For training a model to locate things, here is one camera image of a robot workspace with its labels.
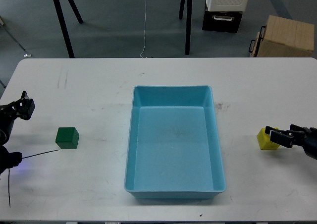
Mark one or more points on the green wooden cube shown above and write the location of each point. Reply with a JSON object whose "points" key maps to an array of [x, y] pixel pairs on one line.
{"points": [[67, 137]]}

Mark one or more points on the black table leg angled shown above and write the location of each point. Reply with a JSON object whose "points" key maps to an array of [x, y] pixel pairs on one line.
{"points": [[76, 11]]}

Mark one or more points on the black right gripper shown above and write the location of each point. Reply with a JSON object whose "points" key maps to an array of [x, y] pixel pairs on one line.
{"points": [[301, 136]]}

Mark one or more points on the black drawer cabinet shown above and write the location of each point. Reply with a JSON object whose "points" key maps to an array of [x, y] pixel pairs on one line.
{"points": [[222, 21]]}

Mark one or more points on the light blue plastic bin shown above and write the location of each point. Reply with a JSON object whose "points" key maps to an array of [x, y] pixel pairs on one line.
{"points": [[174, 150]]}

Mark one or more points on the yellow wooden cube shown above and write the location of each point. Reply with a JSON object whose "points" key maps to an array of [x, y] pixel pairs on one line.
{"points": [[264, 141]]}

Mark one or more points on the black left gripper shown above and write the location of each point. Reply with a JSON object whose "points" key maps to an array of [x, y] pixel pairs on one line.
{"points": [[8, 115]]}

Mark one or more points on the black table leg left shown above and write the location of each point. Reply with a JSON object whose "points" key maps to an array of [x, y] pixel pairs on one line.
{"points": [[63, 27]]}

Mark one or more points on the black table leg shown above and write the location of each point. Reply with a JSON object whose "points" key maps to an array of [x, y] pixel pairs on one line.
{"points": [[181, 9], [188, 27], [63, 27]]}

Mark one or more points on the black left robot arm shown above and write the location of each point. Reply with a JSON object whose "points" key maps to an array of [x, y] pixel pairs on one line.
{"points": [[9, 159]]}

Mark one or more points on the black table leg right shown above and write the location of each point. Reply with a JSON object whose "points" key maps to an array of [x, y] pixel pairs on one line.
{"points": [[188, 27]]}

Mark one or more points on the black table leg rear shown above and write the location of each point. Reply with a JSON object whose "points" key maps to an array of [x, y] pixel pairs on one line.
{"points": [[181, 9]]}

